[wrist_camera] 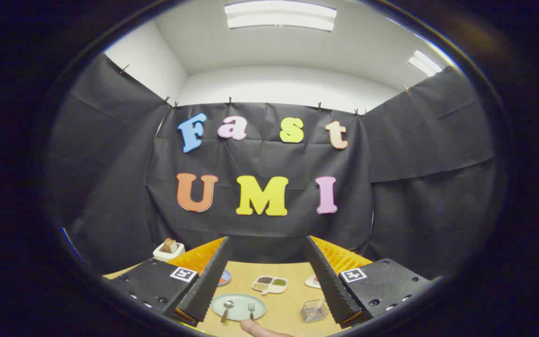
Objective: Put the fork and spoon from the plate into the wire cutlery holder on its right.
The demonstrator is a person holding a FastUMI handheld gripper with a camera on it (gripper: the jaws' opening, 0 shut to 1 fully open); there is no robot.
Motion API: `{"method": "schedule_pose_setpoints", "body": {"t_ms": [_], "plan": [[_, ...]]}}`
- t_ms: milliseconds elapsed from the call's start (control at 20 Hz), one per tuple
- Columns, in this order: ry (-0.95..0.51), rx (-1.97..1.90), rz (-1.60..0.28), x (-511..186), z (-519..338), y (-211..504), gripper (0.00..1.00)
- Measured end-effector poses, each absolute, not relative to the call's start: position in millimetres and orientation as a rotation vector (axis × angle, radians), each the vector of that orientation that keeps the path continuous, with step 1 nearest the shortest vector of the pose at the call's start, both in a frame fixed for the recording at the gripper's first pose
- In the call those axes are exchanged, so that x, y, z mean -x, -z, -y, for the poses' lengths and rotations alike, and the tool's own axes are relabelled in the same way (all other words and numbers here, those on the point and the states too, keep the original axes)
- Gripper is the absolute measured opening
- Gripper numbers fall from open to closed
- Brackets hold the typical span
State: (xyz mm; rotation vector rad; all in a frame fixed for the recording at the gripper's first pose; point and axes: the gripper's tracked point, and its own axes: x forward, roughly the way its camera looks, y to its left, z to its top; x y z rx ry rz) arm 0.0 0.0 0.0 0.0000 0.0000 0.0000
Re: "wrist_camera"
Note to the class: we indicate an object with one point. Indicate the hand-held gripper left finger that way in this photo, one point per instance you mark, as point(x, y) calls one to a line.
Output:
point(208, 281)

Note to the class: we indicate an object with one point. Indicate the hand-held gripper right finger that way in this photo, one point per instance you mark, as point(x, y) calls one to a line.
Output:
point(328, 281)

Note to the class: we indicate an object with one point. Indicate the blue food plate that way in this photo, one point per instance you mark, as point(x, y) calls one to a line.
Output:
point(223, 279)

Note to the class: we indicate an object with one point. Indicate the white square coaster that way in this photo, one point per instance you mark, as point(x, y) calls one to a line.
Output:
point(310, 282)

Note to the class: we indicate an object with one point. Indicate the pale green round plate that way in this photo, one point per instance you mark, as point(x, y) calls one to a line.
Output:
point(239, 299)

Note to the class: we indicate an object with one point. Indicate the brown bread slice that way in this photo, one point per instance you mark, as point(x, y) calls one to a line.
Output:
point(170, 245)

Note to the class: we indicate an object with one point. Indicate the white toaster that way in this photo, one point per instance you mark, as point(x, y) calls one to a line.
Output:
point(159, 253)

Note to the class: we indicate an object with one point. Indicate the white divided bean dish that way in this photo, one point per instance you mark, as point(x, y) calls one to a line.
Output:
point(270, 284)

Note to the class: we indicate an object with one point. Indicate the black backdrop cloth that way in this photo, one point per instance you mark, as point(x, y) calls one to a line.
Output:
point(260, 159)

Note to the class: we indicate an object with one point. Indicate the small ceiling light panel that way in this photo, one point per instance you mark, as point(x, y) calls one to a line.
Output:
point(425, 63)

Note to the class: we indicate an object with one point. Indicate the large ceiling light panel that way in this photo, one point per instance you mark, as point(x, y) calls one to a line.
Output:
point(279, 15)

